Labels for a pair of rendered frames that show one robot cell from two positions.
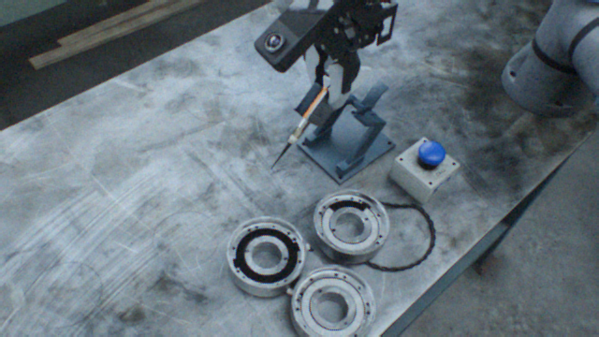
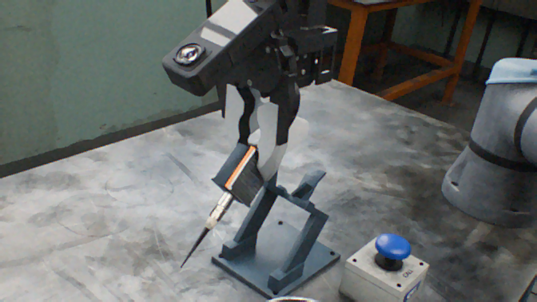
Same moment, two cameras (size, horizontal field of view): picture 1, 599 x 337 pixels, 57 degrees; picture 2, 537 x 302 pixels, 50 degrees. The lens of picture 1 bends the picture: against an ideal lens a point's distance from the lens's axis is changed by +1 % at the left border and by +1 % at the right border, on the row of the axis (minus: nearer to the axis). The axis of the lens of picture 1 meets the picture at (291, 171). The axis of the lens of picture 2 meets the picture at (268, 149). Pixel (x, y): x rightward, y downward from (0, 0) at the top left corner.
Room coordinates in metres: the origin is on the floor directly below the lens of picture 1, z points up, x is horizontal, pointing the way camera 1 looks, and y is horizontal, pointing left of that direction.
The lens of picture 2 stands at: (0.00, 0.01, 1.23)
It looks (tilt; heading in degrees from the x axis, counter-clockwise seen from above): 26 degrees down; 354
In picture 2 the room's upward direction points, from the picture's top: 9 degrees clockwise
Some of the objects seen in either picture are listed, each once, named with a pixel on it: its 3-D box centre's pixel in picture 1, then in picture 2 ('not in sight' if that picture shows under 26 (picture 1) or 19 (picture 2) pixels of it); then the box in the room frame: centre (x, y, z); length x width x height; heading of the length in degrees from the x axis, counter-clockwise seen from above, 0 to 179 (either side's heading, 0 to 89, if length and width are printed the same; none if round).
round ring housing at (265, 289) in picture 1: (266, 257); not in sight; (0.34, 0.02, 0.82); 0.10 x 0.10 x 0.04
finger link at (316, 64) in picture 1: (328, 61); (252, 121); (0.56, -0.03, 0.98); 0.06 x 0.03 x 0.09; 134
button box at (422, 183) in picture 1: (426, 168); (386, 275); (0.53, -0.20, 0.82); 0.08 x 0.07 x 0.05; 139
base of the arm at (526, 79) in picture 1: (556, 66); (499, 172); (0.78, -0.43, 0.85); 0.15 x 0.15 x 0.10
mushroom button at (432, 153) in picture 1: (428, 159); (389, 259); (0.52, -0.20, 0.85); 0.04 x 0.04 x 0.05
